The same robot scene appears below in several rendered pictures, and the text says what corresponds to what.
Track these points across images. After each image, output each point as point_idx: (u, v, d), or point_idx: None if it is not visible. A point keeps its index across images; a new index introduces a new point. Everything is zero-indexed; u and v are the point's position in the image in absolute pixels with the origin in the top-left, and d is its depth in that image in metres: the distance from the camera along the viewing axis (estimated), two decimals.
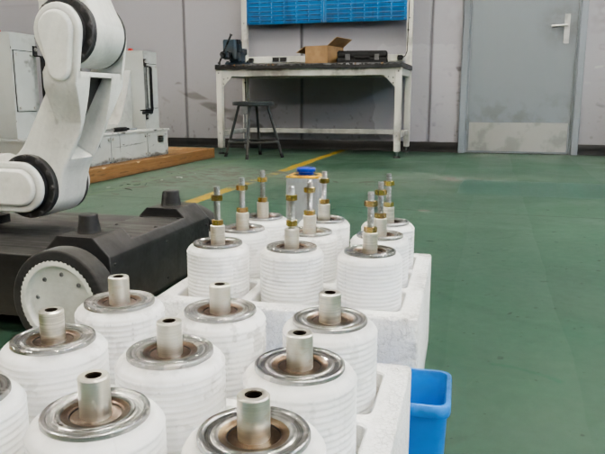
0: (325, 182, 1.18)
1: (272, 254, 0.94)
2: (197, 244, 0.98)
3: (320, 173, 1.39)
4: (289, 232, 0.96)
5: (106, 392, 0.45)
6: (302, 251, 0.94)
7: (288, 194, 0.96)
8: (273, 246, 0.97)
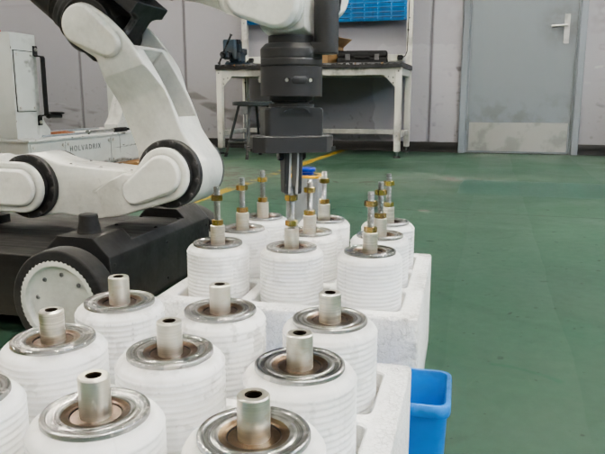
0: (325, 182, 1.18)
1: (272, 254, 0.94)
2: (197, 244, 0.98)
3: (320, 173, 1.39)
4: (289, 232, 0.96)
5: (106, 392, 0.45)
6: (302, 251, 0.94)
7: (291, 193, 0.96)
8: (273, 246, 0.97)
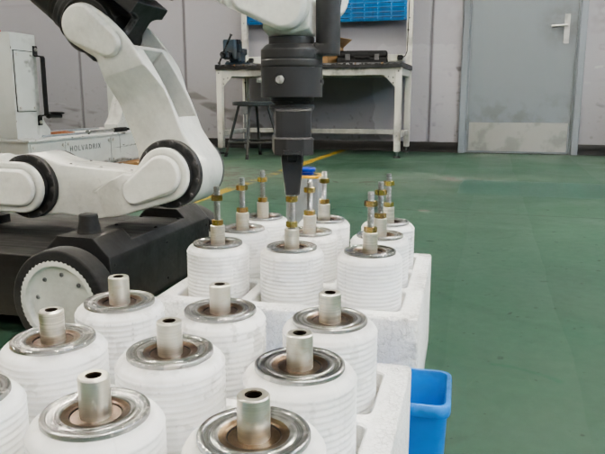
0: (325, 182, 1.18)
1: (272, 254, 0.94)
2: (197, 244, 0.98)
3: (320, 173, 1.39)
4: (289, 232, 0.96)
5: (106, 392, 0.45)
6: (302, 251, 0.94)
7: (293, 195, 0.96)
8: (273, 246, 0.97)
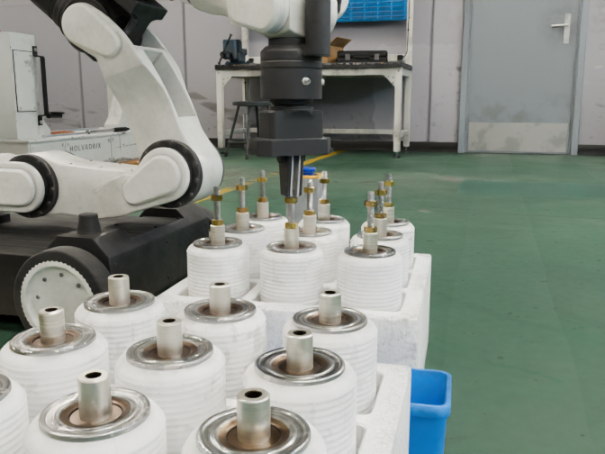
0: (325, 182, 1.18)
1: (272, 254, 0.94)
2: (197, 244, 0.98)
3: (320, 173, 1.39)
4: (289, 232, 0.96)
5: (106, 392, 0.45)
6: (302, 251, 0.94)
7: (291, 196, 0.96)
8: (273, 246, 0.97)
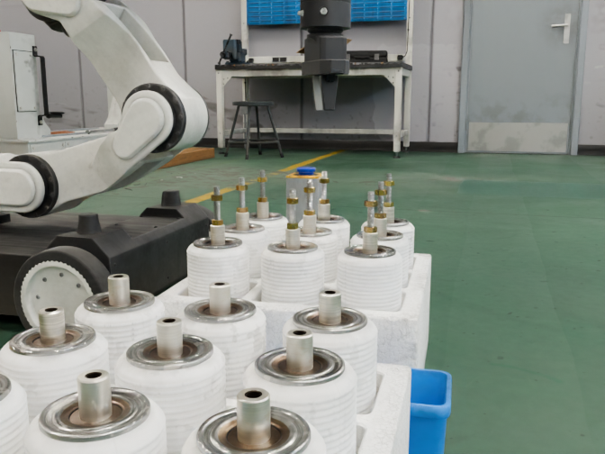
0: (325, 182, 1.18)
1: (266, 247, 0.99)
2: (197, 244, 0.98)
3: (320, 173, 1.39)
4: (284, 231, 0.97)
5: (106, 392, 0.45)
6: (273, 249, 0.95)
7: (293, 196, 0.96)
8: None
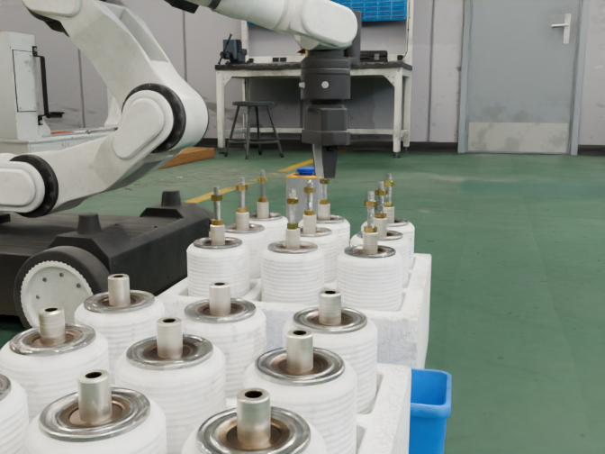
0: (328, 181, 1.19)
1: (266, 247, 0.99)
2: (197, 244, 0.98)
3: None
4: (284, 231, 0.97)
5: (106, 392, 0.45)
6: (272, 249, 0.95)
7: (293, 196, 0.96)
8: None
